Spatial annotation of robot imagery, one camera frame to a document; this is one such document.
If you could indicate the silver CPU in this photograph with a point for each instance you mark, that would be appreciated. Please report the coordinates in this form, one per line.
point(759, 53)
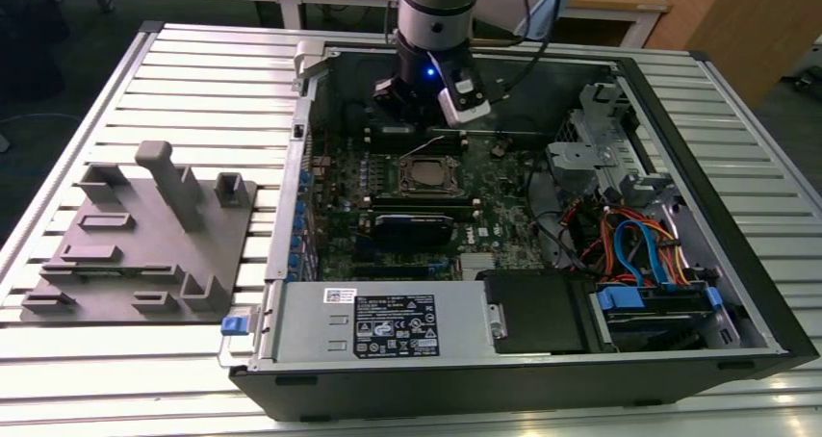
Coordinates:
point(428, 173)

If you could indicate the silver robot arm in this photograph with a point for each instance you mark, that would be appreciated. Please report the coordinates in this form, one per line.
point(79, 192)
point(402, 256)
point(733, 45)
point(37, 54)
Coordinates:
point(436, 13)

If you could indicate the CPU socket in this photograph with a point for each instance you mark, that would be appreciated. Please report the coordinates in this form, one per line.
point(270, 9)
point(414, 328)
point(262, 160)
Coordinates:
point(431, 193)

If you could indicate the black expansion slot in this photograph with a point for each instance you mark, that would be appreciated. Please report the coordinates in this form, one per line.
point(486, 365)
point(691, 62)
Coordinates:
point(386, 266)
point(382, 276)

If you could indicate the black plastic drive cover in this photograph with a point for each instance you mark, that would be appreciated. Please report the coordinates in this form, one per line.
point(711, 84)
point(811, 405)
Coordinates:
point(539, 312)

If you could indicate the white case sticker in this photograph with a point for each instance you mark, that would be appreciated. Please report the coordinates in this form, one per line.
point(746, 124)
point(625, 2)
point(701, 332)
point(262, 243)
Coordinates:
point(396, 129)

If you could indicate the grey case latch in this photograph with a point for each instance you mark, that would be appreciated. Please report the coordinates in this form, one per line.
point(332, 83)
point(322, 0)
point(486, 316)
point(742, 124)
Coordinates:
point(307, 57)

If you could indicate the metal drive cage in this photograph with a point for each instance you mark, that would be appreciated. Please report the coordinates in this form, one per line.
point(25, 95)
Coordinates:
point(578, 160)

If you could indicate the black graphics card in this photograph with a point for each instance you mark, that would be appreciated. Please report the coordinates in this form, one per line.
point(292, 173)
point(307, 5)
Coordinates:
point(411, 230)

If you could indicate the green motherboard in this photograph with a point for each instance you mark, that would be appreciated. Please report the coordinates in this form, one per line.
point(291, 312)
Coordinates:
point(514, 235)

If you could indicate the silver chipset heatsink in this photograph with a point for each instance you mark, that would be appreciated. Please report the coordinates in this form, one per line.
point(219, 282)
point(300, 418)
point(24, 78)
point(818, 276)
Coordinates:
point(478, 261)

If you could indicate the white barcode sticker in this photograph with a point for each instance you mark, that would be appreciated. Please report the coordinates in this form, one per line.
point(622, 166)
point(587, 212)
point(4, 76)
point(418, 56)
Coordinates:
point(338, 295)

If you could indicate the black rating label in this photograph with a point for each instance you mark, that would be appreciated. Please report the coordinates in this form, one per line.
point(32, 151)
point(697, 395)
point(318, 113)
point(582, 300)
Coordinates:
point(398, 326)

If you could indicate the wooden cabinet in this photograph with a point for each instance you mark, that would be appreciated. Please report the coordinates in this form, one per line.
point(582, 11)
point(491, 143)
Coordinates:
point(738, 23)

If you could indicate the silver power supply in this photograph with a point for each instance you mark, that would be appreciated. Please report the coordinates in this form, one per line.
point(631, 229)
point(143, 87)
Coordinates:
point(308, 326)

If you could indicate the grey parts rack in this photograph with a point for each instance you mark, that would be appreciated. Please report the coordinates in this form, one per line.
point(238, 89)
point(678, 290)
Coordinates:
point(147, 244)

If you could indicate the hard disk in blue carrier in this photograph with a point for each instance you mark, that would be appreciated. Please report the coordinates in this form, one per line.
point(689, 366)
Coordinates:
point(619, 298)

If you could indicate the blue case latch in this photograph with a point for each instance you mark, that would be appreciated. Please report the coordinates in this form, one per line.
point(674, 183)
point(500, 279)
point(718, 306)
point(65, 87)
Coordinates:
point(232, 326)

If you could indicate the black PC case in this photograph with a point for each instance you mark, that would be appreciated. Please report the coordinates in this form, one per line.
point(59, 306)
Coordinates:
point(450, 389)

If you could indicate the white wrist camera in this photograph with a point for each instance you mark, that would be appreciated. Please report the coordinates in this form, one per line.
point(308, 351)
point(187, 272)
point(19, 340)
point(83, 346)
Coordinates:
point(466, 105)

